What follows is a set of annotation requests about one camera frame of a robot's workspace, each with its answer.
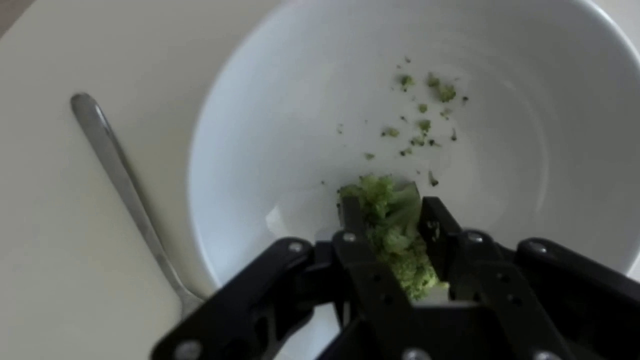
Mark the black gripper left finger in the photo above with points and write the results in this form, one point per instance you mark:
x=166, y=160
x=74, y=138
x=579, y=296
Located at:
x=274, y=296

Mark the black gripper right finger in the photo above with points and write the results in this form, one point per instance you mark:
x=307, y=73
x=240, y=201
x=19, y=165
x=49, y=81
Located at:
x=591, y=311

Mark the green broccoli floret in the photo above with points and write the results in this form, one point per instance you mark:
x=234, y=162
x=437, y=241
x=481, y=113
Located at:
x=391, y=221

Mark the white bowl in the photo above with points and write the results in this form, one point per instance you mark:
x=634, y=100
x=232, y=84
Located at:
x=523, y=116

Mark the silver fork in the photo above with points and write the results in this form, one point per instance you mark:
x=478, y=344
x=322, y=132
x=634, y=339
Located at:
x=103, y=138

